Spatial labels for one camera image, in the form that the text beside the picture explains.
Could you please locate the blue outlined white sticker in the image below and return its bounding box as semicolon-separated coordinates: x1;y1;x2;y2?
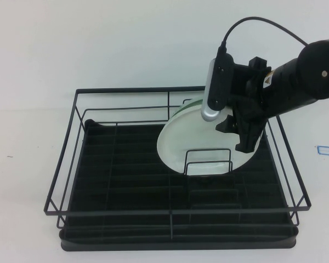
316;144;329;158

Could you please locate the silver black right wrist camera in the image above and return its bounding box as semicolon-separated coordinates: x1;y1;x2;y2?
199;53;235;122

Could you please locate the white round plate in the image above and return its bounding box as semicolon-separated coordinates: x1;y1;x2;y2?
156;108;262;176

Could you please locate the black cable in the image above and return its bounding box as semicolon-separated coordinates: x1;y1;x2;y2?
220;16;310;55

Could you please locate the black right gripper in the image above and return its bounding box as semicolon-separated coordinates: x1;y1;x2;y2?
215;56;274;153

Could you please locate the pale green round plate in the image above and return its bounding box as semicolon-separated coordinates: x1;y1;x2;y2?
175;96;209;119

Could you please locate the black plastic drip tray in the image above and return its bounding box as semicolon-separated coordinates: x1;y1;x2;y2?
59;118;299;250

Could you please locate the black wire dish rack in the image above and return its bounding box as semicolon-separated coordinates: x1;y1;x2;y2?
43;86;311;239

